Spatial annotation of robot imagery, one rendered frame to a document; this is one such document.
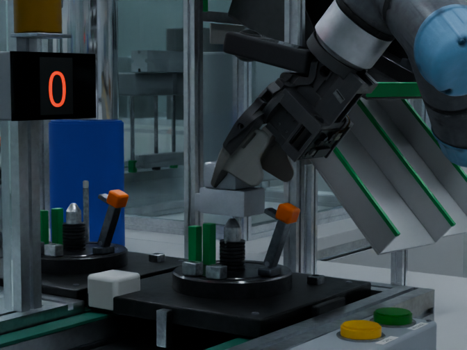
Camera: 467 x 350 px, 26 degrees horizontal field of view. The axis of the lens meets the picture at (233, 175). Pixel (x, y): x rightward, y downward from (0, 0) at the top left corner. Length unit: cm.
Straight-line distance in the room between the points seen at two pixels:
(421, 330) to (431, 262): 181
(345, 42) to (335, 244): 135
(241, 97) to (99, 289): 111
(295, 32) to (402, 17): 38
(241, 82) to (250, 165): 109
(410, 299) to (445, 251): 176
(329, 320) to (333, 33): 30
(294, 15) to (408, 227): 33
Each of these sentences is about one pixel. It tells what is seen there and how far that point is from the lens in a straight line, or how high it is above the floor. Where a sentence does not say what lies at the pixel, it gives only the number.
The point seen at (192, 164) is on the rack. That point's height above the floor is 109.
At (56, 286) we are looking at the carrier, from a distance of 121.
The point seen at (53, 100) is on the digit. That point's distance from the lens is 108.
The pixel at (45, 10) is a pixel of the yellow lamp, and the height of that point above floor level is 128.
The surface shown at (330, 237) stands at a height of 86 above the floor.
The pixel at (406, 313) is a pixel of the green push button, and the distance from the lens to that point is 106.
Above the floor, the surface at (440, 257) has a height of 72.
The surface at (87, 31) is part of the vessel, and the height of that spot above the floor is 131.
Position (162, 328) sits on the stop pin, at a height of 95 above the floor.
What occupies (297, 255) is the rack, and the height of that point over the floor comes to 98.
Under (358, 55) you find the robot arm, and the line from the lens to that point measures 106.
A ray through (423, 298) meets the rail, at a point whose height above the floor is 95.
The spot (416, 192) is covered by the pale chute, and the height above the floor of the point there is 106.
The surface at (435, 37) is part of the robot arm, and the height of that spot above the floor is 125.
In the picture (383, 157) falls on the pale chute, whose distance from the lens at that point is 145.
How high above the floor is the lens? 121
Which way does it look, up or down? 5 degrees down
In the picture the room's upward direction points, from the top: straight up
